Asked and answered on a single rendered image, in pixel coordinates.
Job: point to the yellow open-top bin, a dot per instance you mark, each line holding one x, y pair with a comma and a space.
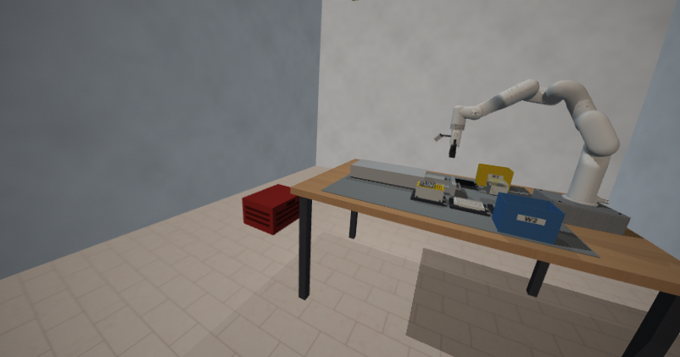
498, 172

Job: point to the blue open-top bin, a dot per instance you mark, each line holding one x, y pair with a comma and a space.
534, 222

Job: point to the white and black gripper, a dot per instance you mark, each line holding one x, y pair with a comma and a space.
455, 139

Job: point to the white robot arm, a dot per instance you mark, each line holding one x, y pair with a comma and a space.
596, 130

